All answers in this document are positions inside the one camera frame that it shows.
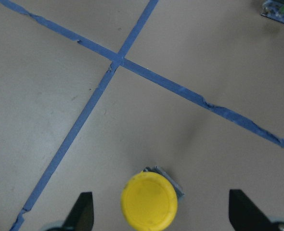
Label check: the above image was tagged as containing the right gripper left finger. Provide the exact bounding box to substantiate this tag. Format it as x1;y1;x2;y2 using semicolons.
61;192;94;231

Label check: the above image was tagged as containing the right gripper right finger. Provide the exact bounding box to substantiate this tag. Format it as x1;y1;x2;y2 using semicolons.
229;189;279;231

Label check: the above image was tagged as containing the yellow push button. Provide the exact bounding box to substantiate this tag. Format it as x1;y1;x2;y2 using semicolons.
120;166;185;231

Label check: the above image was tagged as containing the green push button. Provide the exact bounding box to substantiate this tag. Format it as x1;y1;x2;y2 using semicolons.
260;0;284;24

